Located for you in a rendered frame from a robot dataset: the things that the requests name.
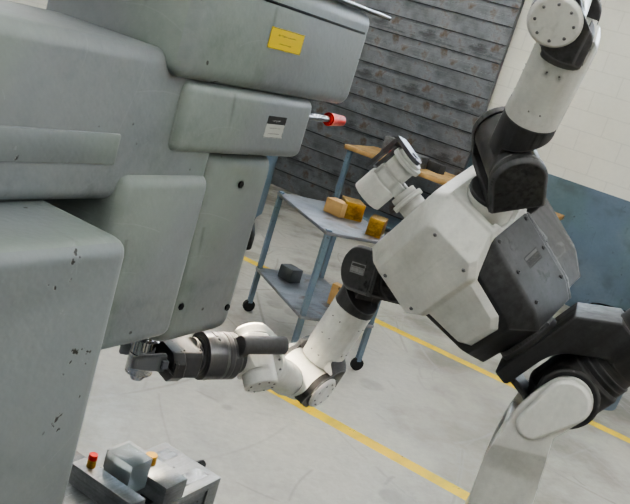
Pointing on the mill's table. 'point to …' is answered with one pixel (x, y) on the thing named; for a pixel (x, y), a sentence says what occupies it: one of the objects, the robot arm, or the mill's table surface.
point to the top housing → (243, 40)
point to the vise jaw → (160, 481)
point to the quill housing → (218, 242)
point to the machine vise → (204, 482)
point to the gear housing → (238, 121)
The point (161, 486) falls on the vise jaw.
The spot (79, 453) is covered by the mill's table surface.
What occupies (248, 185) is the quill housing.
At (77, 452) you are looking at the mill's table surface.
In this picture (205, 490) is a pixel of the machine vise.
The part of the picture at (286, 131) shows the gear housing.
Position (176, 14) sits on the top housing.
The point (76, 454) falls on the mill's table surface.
